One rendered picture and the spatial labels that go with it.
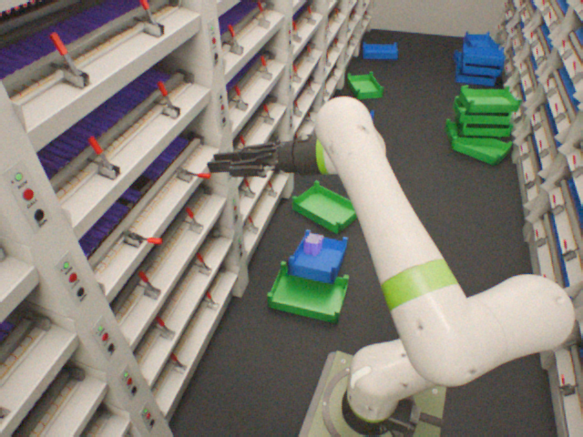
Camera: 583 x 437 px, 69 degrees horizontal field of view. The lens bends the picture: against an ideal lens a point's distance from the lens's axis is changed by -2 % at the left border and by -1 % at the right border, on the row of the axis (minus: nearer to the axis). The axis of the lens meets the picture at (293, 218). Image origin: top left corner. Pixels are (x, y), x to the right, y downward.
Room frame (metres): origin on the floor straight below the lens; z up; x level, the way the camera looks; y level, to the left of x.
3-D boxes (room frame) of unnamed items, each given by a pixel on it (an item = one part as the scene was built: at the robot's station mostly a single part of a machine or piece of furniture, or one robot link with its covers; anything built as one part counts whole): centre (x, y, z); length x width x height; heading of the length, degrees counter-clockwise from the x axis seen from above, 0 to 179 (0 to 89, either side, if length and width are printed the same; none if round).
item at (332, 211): (1.71, -0.17, 0.04); 0.30 x 0.20 x 0.08; 48
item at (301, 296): (1.15, -0.06, 0.04); 0.30 x 0.20 x 0.08; 73
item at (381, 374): (0.51, -0.21, 0.48); 0.16 x 0.13 x 0.19; 110
